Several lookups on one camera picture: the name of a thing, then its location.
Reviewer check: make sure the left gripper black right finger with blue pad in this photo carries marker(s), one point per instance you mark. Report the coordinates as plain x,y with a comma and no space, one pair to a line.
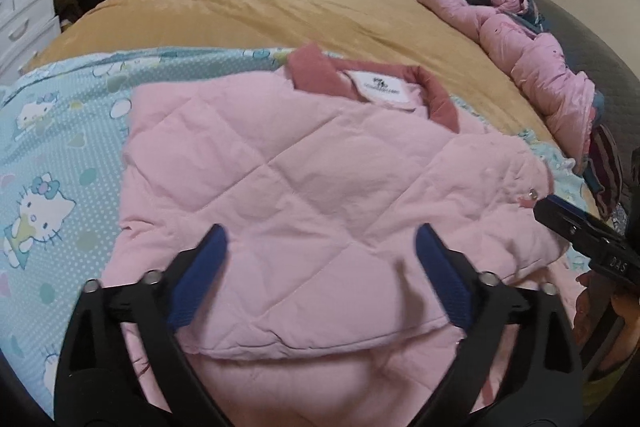
517,364

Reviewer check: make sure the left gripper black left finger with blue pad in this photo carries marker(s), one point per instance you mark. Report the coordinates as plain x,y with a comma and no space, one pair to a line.
121,363

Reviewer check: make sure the pink quilted jacket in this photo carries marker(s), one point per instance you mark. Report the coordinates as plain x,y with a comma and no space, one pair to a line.
323,315

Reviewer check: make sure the striped dark pillow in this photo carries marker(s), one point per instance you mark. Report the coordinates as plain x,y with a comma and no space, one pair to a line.
604,171

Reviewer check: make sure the pink puffy coat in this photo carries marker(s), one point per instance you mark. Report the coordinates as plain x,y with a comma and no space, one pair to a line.
515,36

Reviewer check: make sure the dark grey headboard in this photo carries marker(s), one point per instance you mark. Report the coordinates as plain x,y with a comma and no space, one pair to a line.
587,52

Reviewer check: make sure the blue Hello Kitty sheet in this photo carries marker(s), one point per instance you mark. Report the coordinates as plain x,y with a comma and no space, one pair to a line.
64,128

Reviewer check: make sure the white drawer chest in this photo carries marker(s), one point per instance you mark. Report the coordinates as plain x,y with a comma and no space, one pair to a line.
27,28

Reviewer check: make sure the tan bed blanket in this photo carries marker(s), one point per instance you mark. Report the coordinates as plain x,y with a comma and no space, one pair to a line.
394,31

